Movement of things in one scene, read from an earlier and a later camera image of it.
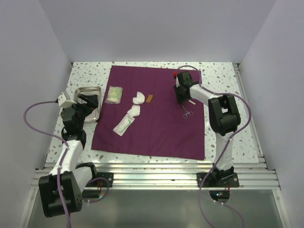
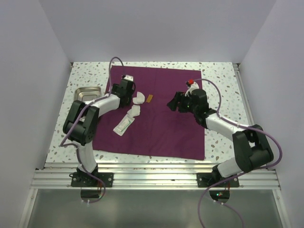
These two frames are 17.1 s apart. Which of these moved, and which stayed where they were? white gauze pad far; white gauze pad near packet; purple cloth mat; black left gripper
Moved: black left gripper
Stayed: purple cloth mat; white gauze pad far; white gauze pad near packet
